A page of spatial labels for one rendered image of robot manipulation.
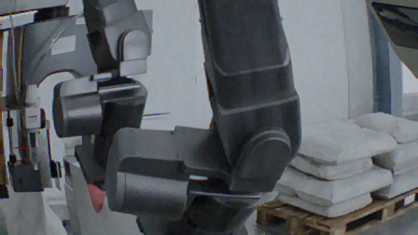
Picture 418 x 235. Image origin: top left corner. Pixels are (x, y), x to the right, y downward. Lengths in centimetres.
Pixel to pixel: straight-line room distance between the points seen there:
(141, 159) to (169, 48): 453
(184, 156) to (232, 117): 6
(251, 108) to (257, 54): 4
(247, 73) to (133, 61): 34
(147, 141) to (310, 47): 590
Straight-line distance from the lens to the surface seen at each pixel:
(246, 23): 48
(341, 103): 671
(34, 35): 119
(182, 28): 510
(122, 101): 83
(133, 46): 81
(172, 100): 510
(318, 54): 649
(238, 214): 57
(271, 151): 52
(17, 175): 121
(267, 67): 50
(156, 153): 54
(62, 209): 422
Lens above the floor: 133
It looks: 9 degrees down
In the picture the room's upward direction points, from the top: 1 degrees counter-clockwise
